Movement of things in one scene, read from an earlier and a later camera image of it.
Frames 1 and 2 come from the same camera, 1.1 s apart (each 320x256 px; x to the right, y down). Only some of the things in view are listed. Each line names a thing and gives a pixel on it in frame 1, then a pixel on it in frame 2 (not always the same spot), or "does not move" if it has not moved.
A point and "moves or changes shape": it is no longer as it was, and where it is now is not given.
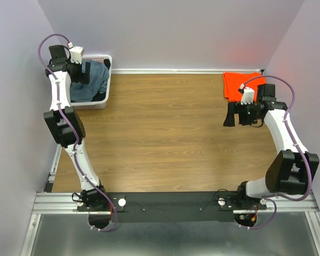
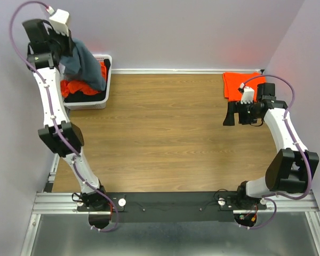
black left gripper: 81,77 → 70,44
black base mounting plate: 172,206 does not move
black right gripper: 237,108 does not move
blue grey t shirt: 81,92 moves or changes shape
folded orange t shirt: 232,81 does not move
